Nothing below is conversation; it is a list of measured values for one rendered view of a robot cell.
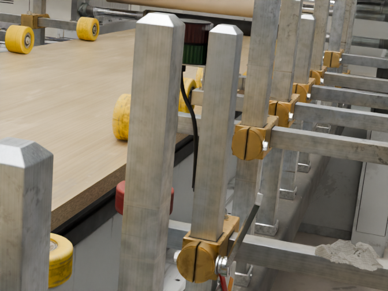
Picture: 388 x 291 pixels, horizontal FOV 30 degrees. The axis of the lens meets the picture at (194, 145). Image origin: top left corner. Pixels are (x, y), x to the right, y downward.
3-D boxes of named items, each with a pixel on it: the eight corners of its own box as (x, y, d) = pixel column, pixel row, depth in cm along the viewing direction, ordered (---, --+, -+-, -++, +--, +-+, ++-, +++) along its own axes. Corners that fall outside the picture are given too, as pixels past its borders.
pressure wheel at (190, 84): (196, 70, 148) (184, 96, 142) (198, 100, 153) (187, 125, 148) (168, 67, 149) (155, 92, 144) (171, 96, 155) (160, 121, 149)
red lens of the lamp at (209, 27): (217, 40, 91) (219, 23, 91) (204, 44, 86) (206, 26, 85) (172, 35, 93) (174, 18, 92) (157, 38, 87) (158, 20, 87)
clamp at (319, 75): (327, 85, 194) (329, 66, 193) (321, 92, 182) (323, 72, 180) (304, 82, 196) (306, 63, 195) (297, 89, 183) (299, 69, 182)
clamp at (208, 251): (237, 249, 103) (240, 216, 102) (212, 287, 91) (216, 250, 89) (199, 242, 105) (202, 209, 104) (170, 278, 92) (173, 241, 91)
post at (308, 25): (290, 219, 171) (317, 14, 159) (288, 224, 168) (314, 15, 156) (276, 216, 172) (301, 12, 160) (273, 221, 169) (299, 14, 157)
